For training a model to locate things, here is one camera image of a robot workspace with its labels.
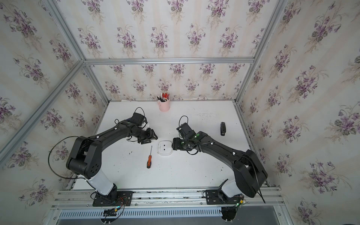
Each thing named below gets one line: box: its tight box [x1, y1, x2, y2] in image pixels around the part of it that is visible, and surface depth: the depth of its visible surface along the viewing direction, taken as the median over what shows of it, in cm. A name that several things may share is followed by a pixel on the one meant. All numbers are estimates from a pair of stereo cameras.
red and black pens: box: [157, 92, 170, 103], surface depth 110 cm
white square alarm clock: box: [157, 140, 173, 156], surface depth 90 cm
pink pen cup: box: [157, 98, 171, 113], surface depth 114 cm
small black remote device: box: [220, 121, 227, 136], surface depth 100 cm
